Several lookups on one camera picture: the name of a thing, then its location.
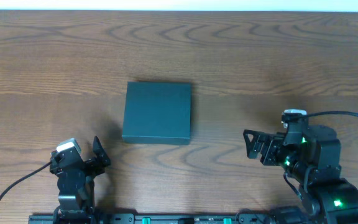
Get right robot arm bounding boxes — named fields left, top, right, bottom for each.
left=243, top=118, right=358, bottom=223

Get black gift box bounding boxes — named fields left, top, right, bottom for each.
left=122, top=82, right=192, bottom=145

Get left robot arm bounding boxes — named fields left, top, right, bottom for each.
left=50, top=137, right=111, bottom=223

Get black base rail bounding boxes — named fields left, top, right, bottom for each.
left=28, top=213, right=267, bottom=224

